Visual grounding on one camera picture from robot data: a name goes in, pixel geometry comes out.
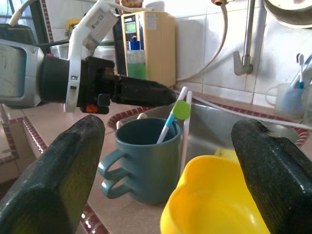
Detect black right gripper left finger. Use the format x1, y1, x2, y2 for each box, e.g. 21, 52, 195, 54
0, 114, 106, 234

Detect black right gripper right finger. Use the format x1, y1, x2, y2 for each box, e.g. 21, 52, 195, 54
231, 118, 312, 234

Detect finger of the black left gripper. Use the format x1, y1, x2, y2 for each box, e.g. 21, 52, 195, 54
111, 76, 176, 107

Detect blue ceramic mug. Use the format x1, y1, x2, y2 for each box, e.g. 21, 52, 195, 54
98, 117, 182, 205

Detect green dish soap bottle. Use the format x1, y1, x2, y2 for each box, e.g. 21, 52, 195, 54
126, 35, 147, 80

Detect white jug green band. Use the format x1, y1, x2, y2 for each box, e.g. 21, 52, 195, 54
94, 40, 117, 64

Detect beige water purifier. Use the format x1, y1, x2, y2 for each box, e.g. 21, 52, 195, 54
113, 11, 176, 88

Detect yellow dish sponge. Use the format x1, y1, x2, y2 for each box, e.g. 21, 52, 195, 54
214, 148, 241, 164

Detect stainless steel sink basin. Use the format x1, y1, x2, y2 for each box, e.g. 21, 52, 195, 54
114, 102, 300, 171

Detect clear toothbrush cup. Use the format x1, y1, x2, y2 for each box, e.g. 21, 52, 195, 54
265, 82, 305, 120

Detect brown woven basket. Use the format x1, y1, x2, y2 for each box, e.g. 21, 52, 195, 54
116, 0, 143, 8

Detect blue toothbrush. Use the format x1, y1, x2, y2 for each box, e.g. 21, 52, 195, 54
290, 53, 312, 88

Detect white toothbrush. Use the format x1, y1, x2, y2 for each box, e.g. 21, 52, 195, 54
297, 53, 306, 90

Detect hanging steel pan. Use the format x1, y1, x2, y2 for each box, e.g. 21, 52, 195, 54
263, 0, 312, 29

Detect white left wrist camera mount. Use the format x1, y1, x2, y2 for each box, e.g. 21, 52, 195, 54
63, 0, 122, 113

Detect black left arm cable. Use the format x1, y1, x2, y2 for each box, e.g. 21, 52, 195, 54
36, 40, 70, 47

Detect beige flexible hose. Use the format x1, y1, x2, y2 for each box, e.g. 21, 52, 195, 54
9, 0, 37, 26

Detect steel wall tap pipe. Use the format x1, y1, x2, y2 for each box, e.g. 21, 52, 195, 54
233, 0, 256, 76

